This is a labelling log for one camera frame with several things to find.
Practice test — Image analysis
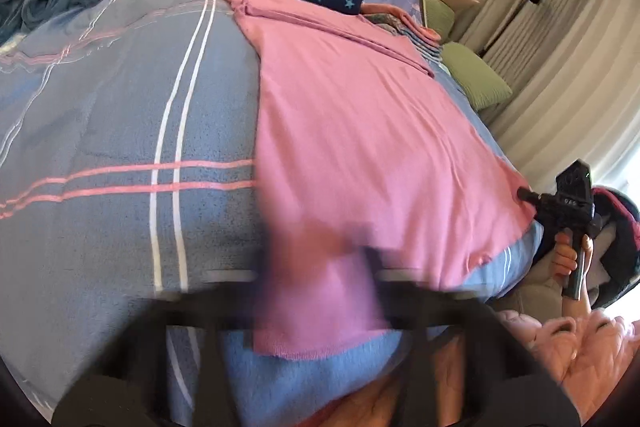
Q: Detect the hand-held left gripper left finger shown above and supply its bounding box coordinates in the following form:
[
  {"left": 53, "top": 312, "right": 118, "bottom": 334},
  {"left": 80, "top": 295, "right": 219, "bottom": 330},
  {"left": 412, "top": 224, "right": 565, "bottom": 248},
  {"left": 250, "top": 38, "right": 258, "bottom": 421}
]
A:
[{"left": 50, "top": 287, "right": 261, "bottom": 427}]

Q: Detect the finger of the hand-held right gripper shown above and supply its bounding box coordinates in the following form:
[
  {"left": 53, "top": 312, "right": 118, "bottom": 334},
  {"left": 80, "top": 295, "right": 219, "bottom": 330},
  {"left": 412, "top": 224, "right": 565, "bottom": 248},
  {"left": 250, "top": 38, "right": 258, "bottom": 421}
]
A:
[{"left": 516, "top": 187, "right": 552, "bottom": 214}]

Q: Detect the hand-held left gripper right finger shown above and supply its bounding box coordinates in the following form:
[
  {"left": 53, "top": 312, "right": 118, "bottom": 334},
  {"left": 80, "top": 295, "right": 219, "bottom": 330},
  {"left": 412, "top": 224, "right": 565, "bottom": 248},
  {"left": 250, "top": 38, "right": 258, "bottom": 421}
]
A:
[{"left": 360, "top": 247, "right": 581, "bottom": 427}]

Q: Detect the pink long-sleeve shirt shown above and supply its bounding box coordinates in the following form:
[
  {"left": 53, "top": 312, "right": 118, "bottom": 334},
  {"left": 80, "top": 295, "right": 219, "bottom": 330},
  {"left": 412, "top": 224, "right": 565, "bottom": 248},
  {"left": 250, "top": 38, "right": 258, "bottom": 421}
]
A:
[{"left": 219, "top": 0, "right": 536, "bottom": 360}]

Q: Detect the stack of folded clothes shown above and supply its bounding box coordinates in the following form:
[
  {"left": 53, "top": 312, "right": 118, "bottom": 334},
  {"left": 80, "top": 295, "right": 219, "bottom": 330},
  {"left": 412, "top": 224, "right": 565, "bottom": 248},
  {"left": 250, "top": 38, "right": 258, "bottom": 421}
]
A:
[{"left": 360, "top": 2, "right": 446, "bottom": 64}]

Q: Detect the person's right hand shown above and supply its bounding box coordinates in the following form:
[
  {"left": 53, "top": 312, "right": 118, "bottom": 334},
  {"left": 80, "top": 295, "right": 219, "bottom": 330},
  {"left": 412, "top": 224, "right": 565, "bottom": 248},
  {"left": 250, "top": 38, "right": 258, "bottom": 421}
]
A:
[{"left": 551, "top": 231, "right": 597, "bottom": 308}]

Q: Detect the navy and pink garment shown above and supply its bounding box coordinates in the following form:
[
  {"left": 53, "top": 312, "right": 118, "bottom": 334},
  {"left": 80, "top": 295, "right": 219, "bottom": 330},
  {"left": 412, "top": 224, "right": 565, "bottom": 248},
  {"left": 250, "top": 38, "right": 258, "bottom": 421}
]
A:
[{"left": 590, "top": 187, "right": 640, "bottom": 308}]

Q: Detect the large green pillow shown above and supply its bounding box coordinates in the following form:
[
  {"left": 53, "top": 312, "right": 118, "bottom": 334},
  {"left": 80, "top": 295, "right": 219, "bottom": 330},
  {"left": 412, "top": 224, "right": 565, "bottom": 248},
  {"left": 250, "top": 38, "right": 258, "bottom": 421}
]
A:
[{"left": 440, "top": 42, "right": 513, "bottom": 110}]

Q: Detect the beige curtain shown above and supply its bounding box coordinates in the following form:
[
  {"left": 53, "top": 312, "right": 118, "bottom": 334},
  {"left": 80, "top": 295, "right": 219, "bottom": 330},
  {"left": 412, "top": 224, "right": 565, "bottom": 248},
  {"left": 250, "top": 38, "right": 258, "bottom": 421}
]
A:
[{"left": 452, "top": 0, "right": 640, "bottom": 208}]

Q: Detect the small green pillow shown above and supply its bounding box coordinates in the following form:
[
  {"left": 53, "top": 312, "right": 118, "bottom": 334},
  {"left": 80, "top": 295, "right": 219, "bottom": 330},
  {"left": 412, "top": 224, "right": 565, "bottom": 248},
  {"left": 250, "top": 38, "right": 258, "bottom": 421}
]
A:
[{"left": 422, "top": 0, "right": 456, "bottom": 42}]

